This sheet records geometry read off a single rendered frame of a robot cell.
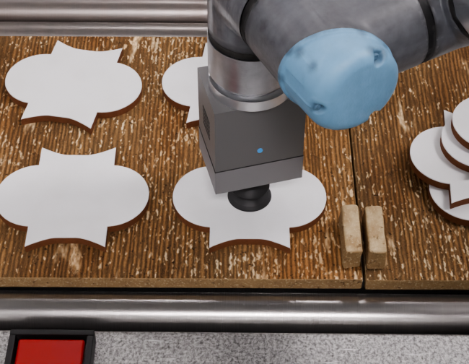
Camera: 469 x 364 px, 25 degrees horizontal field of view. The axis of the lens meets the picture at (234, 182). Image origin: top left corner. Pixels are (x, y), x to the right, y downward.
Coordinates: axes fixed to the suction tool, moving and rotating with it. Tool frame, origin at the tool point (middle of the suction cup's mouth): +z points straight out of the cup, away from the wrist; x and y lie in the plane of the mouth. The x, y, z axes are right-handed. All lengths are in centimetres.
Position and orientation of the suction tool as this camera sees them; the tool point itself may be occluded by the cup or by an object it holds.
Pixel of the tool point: (249, 195)
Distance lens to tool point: 103.6
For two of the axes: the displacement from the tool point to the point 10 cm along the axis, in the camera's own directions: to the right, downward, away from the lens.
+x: 2.6, 7.1, -6.5
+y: -9.7, 1.9, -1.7
